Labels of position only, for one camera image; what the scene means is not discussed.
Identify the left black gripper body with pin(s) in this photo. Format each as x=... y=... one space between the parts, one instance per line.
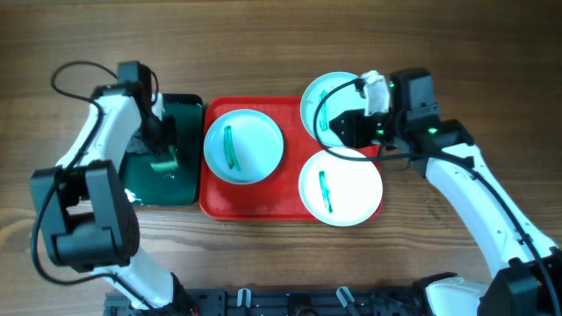
x=158 y=135

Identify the red plastic tray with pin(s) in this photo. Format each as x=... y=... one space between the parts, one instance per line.
x=276 y=198

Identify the green yellow sponge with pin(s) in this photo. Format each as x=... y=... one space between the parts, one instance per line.
x=166 y=162

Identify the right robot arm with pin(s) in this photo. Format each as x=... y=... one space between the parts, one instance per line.
x=401 y=112

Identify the dark green tray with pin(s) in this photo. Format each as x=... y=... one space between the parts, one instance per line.
x=179 y=187

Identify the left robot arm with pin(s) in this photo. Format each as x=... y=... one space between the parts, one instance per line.
x=86 y=227

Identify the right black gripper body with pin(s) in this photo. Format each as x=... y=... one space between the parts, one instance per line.
x=364 y=130

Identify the white plate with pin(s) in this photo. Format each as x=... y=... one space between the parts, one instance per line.
x=343 y=100
x=243 y=146
x=340 y=189

